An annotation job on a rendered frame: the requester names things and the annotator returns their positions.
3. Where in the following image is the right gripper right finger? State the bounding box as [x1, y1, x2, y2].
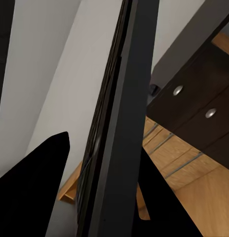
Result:
[131, 147, 203, 237]

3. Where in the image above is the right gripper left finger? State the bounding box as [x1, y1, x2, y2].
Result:
[0, 131, 70, 237]

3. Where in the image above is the keyboard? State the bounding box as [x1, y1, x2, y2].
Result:
[75, 0, 159, 237]

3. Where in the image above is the mouse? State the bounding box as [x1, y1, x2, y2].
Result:
[148, 84, 158, 96]

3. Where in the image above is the swivel chair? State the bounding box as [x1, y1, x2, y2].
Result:
[45, 196, 150, 237]

